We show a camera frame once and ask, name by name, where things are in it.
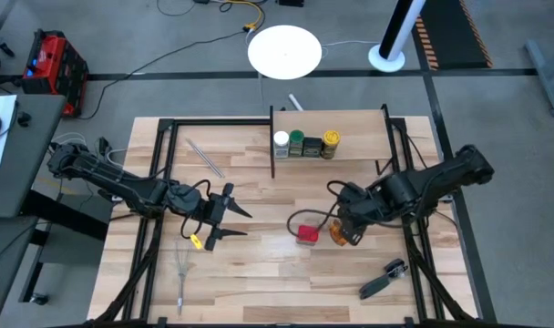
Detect yellow-lid brown spice jar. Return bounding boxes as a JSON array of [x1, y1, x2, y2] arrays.
[[321, 129, 342, 160]]

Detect white round disc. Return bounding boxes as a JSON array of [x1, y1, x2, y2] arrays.
[[247, 25, 323, 81]]

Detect black can opener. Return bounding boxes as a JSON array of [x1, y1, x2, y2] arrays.
[[357, 258, 410, 301]]

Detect metal wire whisk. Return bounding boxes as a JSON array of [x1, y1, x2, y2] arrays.
[[174, 235, 196, 318]]

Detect white paper sheet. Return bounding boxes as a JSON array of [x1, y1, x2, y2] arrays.
[[0, 94, 17, 170]]

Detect white floor cable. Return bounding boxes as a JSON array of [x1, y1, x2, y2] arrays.
[[321, 39, 382, 52]]

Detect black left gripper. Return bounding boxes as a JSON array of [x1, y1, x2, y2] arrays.
[[199, 182, 253, 252]]

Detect wooden shelf with black frame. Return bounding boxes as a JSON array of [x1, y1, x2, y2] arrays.
[[269, 103, 395, 179]]

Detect black desk leg with caster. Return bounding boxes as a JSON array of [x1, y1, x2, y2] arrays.
[[17, 227, 53, 307]]

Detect black floor cable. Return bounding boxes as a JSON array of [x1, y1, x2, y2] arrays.
[[78, 29, 251, 122]]

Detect black mat with orange stripes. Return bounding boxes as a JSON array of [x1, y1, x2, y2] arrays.
[[411, 0, 494, 71]]

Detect yellow floor cable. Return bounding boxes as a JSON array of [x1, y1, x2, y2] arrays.
[[221, 0, 265, 33]]

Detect white-lid bagel seasoning jar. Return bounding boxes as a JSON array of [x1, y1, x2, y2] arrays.
[[272, 130, 291, 159]]

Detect grey metal table leg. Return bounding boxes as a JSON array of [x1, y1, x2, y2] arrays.
[[525, 38, 554, 118]]

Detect red-lid smoked paprika tin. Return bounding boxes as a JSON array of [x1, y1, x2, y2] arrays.
[[295, 223, 320, 247]]

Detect black-lid green spice tin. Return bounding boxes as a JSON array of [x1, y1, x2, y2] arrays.
[[303, 136, 323, 159]]

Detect white and black pillar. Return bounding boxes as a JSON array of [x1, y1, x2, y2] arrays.
[[367, 0, 427, 74]]

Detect green-lid spice jar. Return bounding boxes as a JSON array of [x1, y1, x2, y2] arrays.
[[288, 128, 305, 159]]

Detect red and black toolbox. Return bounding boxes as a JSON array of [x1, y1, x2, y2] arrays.
[[21, 29, 89, 118]]

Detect silver metal tongs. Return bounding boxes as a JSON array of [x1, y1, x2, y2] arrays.
[[185, 138, 226, 179]]

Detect black metal table frame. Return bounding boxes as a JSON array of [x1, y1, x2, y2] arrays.
[[94, 117, 478, 328]]

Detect grey desk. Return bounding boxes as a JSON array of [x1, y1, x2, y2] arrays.
[[0, 94, 67, 219], [0, 216, 41, 323]]

